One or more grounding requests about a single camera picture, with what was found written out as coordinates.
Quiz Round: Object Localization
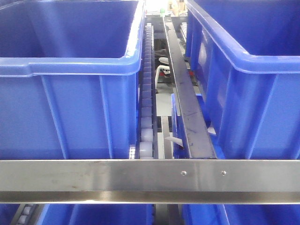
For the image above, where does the blue plastic bin left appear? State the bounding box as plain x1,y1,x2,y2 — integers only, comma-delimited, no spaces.
0,0,145,159

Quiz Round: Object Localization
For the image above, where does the stainless steel shelf rack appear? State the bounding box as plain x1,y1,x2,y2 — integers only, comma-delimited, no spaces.
0,159,300,204

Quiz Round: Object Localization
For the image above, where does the blue plastic bin middle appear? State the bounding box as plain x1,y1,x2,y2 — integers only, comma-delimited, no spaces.
187,0,300,159

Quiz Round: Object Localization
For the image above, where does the white roller track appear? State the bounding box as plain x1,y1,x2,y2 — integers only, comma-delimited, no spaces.
139,23,154,159

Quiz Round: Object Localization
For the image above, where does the blue plastic bin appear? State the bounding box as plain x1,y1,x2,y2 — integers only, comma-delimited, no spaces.
0,0,145,159
187,0,300,159

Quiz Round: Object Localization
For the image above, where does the steel divider rail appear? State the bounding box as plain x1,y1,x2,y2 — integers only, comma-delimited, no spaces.
163,17,217,159

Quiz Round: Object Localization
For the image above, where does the blue bin lower level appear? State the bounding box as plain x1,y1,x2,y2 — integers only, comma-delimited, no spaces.
171,94,225,159

